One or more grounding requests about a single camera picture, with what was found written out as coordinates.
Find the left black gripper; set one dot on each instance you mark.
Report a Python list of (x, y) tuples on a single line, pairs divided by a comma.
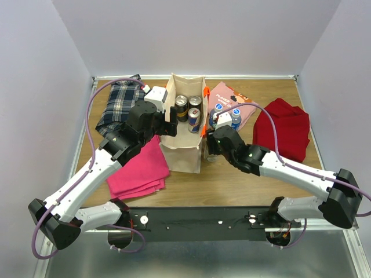
[(168, 128)]

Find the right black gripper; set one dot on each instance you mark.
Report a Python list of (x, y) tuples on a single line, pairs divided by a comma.
[(211, 143)]

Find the blue cap bottle from bag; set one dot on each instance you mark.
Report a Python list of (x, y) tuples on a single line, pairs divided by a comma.
[(236, 118)]

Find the beige canvas bag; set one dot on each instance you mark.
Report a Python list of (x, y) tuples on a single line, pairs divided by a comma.
[(183, 152)]

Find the green cap glass bottle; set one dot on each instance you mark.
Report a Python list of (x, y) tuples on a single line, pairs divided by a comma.
[(211, 158)]

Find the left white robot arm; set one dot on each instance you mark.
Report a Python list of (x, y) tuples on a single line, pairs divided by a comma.
[(60, 217)]

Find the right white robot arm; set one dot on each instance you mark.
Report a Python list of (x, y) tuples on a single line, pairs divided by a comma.
[(335, 196)]

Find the red top can middle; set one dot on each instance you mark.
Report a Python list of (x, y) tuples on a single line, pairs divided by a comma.
[(194, 117)]

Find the silver can far right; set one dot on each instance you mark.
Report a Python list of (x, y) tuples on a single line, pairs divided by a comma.
[(195, 102)]

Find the blue cap bottle on table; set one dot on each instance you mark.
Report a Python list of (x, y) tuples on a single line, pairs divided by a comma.
[(212, 121)]

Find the pink printed t-shirt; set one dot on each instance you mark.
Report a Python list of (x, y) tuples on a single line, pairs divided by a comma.
[(228, 98)]

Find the plaid navy shirt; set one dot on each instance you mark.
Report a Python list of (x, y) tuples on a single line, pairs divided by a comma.
[(123, 95)]

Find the magenta folded cloth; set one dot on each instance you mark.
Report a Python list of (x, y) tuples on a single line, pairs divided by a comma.
[(142, 175)]

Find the red cloth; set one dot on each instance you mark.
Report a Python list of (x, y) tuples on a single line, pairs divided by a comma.
[(292, 126)]

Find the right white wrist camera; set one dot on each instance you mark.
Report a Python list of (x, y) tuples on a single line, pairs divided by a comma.
[(221, 120)]

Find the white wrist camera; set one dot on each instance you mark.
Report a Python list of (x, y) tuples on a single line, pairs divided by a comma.
[(157, 95), (221, 120)]

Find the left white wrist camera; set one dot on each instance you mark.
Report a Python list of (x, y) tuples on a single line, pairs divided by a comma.
[(157, 95)]

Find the aluminium frame rail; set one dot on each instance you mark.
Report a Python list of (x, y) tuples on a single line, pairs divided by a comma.
[(290, 216)]

